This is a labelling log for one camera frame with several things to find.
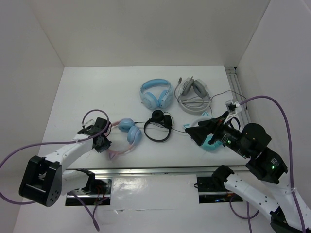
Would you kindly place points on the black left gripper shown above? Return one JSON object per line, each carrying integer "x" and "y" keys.
{"x": 106, "y": 144}

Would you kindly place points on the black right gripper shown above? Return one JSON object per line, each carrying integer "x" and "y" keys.
{"x": 213, "y": 125}

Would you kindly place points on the pink blue cat-ear headphones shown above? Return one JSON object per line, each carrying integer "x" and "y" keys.
{"x": 134, "y": 135}

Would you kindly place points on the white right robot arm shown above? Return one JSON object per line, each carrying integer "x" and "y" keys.
{"x": 286, "y": 210}

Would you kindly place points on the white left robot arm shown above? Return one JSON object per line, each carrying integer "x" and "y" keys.
{"x": 46, "y": 179}

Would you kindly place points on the white teal cat-ear headphones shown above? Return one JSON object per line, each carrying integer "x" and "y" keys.
{"x": 205, "y": 146}

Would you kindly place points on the small black on-ear headphones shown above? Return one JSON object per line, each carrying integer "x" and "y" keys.
{"x": 160, "y": 119}

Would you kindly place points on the light blue over-ear headphones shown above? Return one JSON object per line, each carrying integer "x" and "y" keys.
{"x": 156, "y": 93}

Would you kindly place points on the white grey gaming headset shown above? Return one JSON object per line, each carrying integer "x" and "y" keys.
{"x": 192, "y": 95}

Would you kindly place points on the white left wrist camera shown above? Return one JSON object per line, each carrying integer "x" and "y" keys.
{"x": 85, "y": 124}

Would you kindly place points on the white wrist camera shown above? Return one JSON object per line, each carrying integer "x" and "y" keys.
{"x": 85, "y": 124}
{"x": 232, "y": 109}

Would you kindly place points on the aluminium front rail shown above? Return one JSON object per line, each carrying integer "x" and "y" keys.
{"x": 198, "y": 170}

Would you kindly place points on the aluminium rail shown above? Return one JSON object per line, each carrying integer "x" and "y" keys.
{"x": 198, "y": 170}
{"x": 237, "y": 94}

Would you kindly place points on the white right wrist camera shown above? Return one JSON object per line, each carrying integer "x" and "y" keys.
{"x": 232, "y": 109}

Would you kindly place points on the aluminium right side rail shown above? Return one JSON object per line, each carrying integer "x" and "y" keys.
{"x": 237, "y": 94}

